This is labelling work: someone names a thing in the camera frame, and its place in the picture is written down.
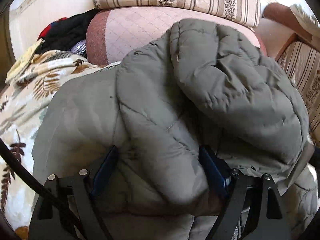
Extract grey puffer jacket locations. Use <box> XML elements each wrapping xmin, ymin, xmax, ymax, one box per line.
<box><xmin>32</xmin><ymin>19</ymin><xmax>317</xmax><ymax>239</ymax></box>

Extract black and red clothes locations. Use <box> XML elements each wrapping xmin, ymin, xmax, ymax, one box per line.
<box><xmin>36</xmin><ymin>9</ymin><xmax>100</xmax><ymax>54</ymax></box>

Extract leaf pattern fleece blanket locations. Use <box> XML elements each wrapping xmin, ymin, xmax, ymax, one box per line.
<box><xmin>1</xmin><ymin>50</ymin><xmax>119</xmax><ymax>239</ymax></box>

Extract yellow cloth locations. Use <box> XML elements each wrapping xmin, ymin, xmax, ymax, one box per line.
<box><xmin>5</xmin><ymin>38</ymin><xmax>44</xmax><ymax>85</ymax></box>

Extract striped floral side cushion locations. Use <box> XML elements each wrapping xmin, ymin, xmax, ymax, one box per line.
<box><xmin>278</xmin><ymin>41</ymin><xmax>320</xmax><ymax>147</ymax></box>

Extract pink quilted bolster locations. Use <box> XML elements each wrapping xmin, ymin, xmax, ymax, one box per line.
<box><xmin>86</xmin><ymin>7</ymin><xmax>267</xmax><ymax>65</ymax></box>

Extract cream cloth on bolster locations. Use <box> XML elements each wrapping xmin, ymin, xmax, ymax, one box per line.
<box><xmin>290</xmin><ymin>4</ymin><xmax>319</xmax><ymax>38</ymax></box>

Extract brown upper bolster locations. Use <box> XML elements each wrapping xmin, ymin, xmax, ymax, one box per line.
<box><xmin>263</xmin><ymin>3</ymin><xmax>312</xmax><ymax>43</ymax></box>

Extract black cable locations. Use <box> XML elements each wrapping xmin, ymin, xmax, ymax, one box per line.
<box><xmin>0</xmin><ymin>137</ymin><xmax>83</xmax><ymax>240</ymax></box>

